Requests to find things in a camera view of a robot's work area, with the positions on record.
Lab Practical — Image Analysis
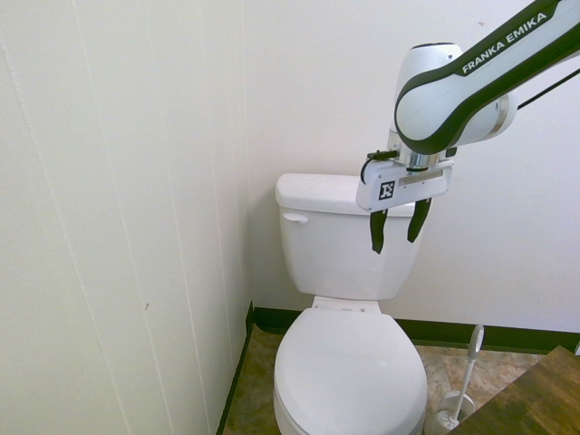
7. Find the dark wooden table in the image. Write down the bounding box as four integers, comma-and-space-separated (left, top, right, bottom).
448, 345, 580, 435

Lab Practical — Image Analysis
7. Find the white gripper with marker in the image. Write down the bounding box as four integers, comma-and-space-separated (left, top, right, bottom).
354, 153, 456, 254

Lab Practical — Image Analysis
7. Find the white toilet tank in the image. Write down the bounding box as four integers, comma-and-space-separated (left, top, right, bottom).
278, 202, 424, 302

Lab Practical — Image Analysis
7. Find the white toilet tank lid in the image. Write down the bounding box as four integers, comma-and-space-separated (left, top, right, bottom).
275, 172, 415, 218

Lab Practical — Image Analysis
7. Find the white toilet seat lid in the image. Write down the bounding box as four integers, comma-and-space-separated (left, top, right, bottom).
273, 307, 428, 430

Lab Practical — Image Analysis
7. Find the black cable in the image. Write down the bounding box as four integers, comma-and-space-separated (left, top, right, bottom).
516, 68, 580, 111

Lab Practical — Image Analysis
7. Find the white toilet brush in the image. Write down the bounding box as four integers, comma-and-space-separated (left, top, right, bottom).
441, 324, 485, 425

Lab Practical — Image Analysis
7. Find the white toilet bowl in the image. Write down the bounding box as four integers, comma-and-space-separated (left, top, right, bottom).
273, 294, 428, 435

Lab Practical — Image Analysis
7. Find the white toilet brush holder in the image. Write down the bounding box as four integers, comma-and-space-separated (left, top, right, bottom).
423, 391, 477, 435

